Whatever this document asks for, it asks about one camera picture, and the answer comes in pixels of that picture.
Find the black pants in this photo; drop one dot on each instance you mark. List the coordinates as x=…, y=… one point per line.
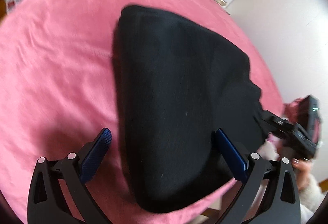
x=180, y=83

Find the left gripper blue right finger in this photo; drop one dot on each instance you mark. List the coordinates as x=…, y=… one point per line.
x=237, y=163

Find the right hand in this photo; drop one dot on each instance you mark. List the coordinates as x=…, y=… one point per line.
x=303, y=169

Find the pink bed blanket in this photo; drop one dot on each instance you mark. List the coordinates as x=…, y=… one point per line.
x=58, y=91

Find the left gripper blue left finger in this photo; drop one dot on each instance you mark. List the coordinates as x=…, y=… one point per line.
x=92, y=154

